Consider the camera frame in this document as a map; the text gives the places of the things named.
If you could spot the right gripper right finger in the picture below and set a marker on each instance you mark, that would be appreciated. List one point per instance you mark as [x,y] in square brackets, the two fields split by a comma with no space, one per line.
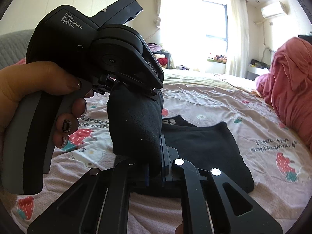
[210,201]

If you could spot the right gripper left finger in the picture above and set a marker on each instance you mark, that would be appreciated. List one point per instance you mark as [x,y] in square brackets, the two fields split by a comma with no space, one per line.
[97,203]

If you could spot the black orange-cuffed sweater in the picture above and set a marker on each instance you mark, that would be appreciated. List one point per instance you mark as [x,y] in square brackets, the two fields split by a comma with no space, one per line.
[136,124]

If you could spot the stack of folded clothes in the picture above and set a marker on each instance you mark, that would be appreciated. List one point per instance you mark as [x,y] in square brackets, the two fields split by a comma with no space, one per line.
[162,56]

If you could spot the right hand thumb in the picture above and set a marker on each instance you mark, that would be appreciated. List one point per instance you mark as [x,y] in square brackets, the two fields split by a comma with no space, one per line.
[179,229]

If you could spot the left hand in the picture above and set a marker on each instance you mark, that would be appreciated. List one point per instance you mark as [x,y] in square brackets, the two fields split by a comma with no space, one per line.
[20,80]

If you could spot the strawberry print bed sheet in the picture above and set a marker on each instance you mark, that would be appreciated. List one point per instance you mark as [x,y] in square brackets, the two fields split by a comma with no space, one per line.
[278,160]

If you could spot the grey quilted headboard cushion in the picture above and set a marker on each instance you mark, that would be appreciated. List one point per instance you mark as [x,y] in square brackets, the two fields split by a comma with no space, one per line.
[14,47]

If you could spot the white window curtain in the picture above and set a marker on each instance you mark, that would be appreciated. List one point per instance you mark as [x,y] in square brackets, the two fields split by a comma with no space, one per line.
[238,38]

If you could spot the pink crumpled blanket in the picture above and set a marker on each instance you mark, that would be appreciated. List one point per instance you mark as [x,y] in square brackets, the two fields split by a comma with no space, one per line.
[287,87]

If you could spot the white side desk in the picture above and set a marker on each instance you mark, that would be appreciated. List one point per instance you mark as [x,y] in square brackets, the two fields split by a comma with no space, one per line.
[257,68]

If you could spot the white wall air conditioner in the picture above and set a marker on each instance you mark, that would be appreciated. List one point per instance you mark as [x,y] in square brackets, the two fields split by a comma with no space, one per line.
[274,9]

